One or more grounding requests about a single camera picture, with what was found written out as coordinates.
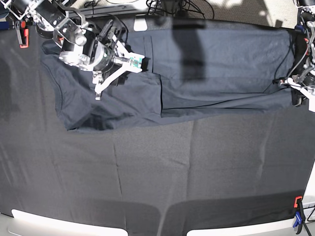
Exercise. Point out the blue orange clamp bottom right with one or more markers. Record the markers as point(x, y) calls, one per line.
point(300, 219)

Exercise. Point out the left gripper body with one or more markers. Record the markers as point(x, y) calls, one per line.
point(303, 83)

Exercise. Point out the black table cover cloth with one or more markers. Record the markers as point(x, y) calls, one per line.
point(220, 171)

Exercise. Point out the dark navy t-shirt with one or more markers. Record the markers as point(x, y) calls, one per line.
point(188, 74)

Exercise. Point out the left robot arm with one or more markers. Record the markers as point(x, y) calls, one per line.
point(306, 26)

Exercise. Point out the red black clamp left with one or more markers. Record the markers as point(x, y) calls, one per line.
point(22, 34)

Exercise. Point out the white mount plate top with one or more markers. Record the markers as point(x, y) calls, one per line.
point(140, 24)

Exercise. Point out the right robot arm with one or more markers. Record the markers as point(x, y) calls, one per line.
point(83, 44)

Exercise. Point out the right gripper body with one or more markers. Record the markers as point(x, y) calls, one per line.
point(96, 55)

